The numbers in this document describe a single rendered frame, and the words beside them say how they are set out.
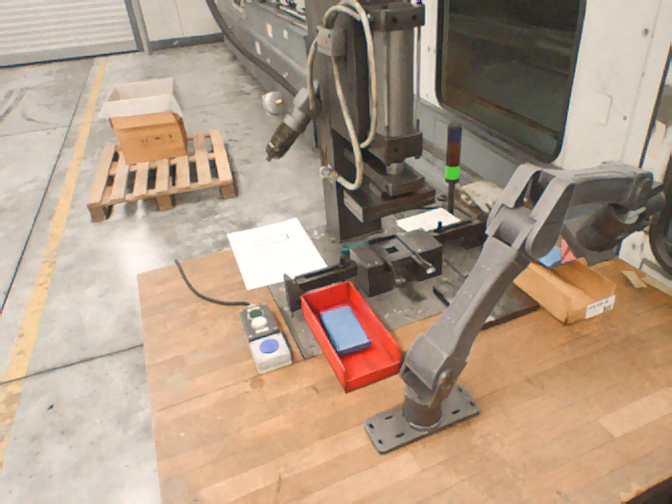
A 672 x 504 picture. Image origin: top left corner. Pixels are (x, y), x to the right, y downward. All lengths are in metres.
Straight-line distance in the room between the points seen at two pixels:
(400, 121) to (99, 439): 1.77
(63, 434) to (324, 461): 1.66
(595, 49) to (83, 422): 2.23
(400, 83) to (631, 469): 0.76
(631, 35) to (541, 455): 0.97
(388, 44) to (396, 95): 0.09
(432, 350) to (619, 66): 0.91
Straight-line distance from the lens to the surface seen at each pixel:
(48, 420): 2.53
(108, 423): 2.38
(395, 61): 1.01
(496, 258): 0.82
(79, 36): 10.23
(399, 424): 0.93
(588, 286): 1.26
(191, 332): 1.19
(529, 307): 1.17
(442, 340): 0.83
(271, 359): 1.03
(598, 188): 0.92
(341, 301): 1.17
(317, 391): 1.00
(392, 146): 1.04
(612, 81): 1.49
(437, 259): 1.23
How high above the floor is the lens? 1.64
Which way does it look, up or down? 32 degrees down
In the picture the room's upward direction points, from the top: 4 degrees counter-clockwise
